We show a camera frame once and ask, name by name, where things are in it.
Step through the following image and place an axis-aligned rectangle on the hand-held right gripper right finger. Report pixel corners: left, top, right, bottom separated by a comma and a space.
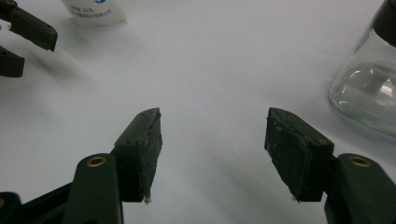
264, 106, 335, 203

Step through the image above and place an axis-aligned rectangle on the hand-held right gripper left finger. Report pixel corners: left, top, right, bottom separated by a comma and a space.
111, 106, 163, 204

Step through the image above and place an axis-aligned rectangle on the blue and white bag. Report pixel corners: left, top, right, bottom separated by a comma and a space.
60, 0, 129, 27

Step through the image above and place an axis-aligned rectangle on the glass jar with black lid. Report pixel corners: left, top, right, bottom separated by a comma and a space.
328, 0, 396, 139

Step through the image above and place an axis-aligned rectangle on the white table sheet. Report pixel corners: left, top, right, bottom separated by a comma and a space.
0, 0, 396, 224

